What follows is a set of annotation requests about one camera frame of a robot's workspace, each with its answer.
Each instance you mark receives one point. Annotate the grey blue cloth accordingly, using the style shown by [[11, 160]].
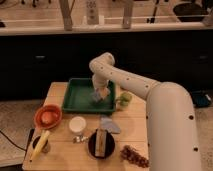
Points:
[[109, 125]]

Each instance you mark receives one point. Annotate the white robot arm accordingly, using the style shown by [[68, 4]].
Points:
[[171, 123]]

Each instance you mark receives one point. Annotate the wooden table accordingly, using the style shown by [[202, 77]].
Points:
[[65, 155]]

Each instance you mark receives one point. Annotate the brown dried flower bunch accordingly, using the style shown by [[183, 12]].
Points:
[[132, 156]]

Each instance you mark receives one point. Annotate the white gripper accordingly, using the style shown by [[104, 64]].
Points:
[[101, 91]]

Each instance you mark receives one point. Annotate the small black dish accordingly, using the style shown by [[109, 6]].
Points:
[[46, 147]]

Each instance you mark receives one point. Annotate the small metal object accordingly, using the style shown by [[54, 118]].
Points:
[[79, 139]]

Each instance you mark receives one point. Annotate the green plastic tray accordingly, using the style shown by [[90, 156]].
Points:
[[78, 98]]

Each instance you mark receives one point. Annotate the grey blue sponge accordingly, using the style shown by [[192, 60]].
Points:
[[96, 96]]

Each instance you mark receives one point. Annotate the white cup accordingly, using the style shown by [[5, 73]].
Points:
[[77, 125]]

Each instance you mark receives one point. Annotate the orange bowl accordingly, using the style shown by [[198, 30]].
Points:
[[47, 117]]

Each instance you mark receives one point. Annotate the green mug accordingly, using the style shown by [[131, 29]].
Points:
[[123, 100]]

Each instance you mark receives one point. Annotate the wooden block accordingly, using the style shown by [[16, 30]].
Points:
[[100, 143]]

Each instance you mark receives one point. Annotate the black round plate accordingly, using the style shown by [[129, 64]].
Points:
[[110, 145]]

